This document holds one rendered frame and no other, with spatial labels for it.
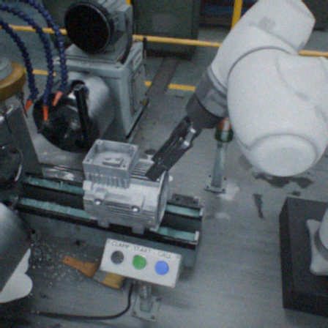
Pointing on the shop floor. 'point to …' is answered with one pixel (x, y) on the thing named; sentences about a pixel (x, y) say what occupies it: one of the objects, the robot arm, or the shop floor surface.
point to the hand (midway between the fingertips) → (159, 162)
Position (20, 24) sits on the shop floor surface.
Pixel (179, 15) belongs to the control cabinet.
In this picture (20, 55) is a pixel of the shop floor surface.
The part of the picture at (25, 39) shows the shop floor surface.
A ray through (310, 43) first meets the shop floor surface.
